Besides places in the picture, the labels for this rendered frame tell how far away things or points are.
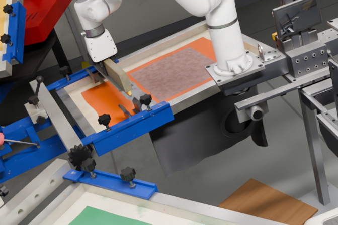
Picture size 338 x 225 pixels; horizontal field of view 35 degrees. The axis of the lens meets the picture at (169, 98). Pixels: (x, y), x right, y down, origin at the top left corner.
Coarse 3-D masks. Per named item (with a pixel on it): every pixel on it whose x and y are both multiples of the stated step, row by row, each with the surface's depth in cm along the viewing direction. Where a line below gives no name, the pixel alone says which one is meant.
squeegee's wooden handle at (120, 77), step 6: (102, 60) 207; (108, 60) 204; (108, 66) 200; (114, 66) 198; (108, 72) 206; (114, 72) 195; (120, 72) 191; (114, 78) 200; (120, 78) 190; (126, 78) 191; (120, 84) 194; (126, 84) 192; (126, 90) 193
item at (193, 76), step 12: (204, 60) 224; (216, 60) 221; (180, 72) 221; (192, 72) 218; (204, 72) 215; (156, 84) 218; (168, 84) 215; (180, 84) 212; (192, 84) 209; (156, 96) 209; (168, 96) 206; (108, 108) 211; (120, 108) 209; (132, 108) 206; (120, 120) 201
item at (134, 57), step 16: (192, 32) 248; (144, 48) 244; (160, 48) 244; (256, 48) 213; (272, 48) 208; (128, 64) 241; (80, 80) 234; (64, 96) 224; (192, 96) 195; (208, 96) 197; (80, 112) 207; (176, 112) 194; (80, 128) 197
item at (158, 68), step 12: (180, 48) 241; (192, 48) 238; (204, 48) 234; (156, 60) 238; (168, 60) 234; (180, 60) 231; (192, 60) 227; (132, 72) 234; (144, 72) 230; (156, 72) 227; (168, 72) 224; (108, 84) 230; (144, 84) 221; (84, 96) 227; (96, 96) 224; (108, 96) 220; (120, 96) 217; (96, 108) 214
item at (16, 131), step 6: (24, 120) 204; (30, 120) 202; (48, 120) 204; (6, 126) 204; (12, 126) 202; (18, 126) 201; (24, 126) 200; (36, 126) 202; (42, 126) 203; (48, 126) 204; (6, 132) 199; (12, 132) 199; (18, 132) 200; (24, 132) 201; (6, 138) 199; (12, 138) 200; (18, 138) 201
